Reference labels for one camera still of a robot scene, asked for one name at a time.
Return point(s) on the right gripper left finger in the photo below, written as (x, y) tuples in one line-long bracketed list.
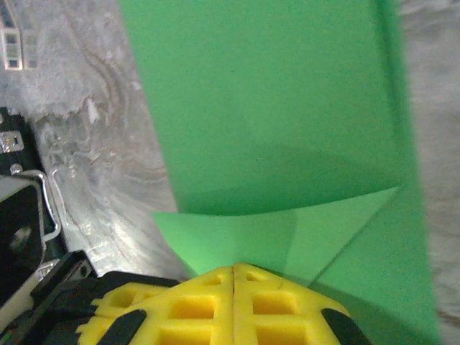
[(194, 309)]

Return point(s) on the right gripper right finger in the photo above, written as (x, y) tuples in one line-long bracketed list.
[(280, 309)]

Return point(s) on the green cloth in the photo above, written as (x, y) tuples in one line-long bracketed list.
[(269, 108)]

